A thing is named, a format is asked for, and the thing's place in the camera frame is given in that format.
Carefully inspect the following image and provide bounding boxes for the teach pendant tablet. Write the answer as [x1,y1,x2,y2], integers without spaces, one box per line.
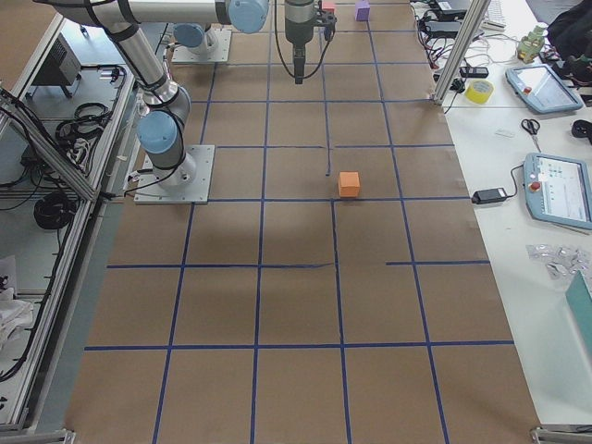
[505,65,584,114]
[523,153,591,230]

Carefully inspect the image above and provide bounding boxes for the red foam cube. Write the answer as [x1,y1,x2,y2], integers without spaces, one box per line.
[321,0,336,13]

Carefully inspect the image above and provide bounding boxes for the near teach pendant tablet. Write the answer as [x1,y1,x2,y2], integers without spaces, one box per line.
[523,153,591,230]

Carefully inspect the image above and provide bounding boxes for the teal box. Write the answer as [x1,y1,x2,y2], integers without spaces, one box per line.
[565,271,592,352]

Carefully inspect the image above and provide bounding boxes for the black small remote device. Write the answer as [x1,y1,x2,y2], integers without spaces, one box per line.
[459,66,489,79]

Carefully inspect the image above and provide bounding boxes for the grey control box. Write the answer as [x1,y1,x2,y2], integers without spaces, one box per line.
[31,33,81,98]

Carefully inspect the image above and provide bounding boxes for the orange foam cube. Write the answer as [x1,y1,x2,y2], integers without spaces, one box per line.
[338,171,361,198]

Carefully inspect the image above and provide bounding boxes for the black power adapter brick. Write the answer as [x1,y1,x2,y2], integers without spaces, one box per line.
[471,188,509,204]

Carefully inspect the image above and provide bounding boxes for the coiled black cable bundle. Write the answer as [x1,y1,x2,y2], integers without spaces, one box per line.
[33,191,75,231]

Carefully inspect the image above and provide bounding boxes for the clear plastic bag of parts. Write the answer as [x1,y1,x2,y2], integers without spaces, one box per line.
[525,244,591,280]

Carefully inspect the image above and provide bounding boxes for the purple foam cube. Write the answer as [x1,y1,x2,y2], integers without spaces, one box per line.
[354,0,370,22]

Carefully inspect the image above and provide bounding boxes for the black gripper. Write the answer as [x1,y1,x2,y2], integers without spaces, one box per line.
[284,0,337,84]

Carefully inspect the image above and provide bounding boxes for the yellow tape roll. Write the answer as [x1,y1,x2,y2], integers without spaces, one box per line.
[465,80,494,105]

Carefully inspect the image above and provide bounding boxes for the black handled scissors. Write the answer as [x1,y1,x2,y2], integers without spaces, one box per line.
[521,118,541,153]

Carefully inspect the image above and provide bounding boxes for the far teach pendant tablet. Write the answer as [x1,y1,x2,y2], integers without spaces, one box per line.
[505,65,584,114]

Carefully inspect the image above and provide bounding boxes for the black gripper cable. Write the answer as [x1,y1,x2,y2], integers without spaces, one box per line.
[273,0,332,79]

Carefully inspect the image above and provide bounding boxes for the aluminium frame post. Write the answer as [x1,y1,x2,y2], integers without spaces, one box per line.
[432,0,490,105]

